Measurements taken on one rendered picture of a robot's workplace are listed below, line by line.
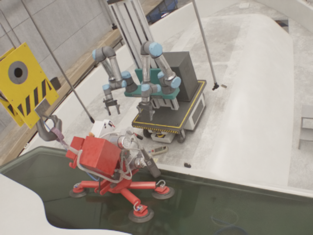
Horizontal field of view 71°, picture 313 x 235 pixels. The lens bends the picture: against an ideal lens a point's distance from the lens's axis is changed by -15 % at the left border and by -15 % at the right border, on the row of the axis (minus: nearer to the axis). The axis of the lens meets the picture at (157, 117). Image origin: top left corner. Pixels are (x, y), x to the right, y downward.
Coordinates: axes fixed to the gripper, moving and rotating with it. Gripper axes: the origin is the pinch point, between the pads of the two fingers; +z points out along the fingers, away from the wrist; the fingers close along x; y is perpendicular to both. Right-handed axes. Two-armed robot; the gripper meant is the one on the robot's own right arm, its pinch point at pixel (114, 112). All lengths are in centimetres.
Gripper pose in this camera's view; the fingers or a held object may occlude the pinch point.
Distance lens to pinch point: 269.6
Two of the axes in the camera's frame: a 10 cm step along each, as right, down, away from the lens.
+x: -8.4, 0.9, 5.4
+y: 4.8, -3.5, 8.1
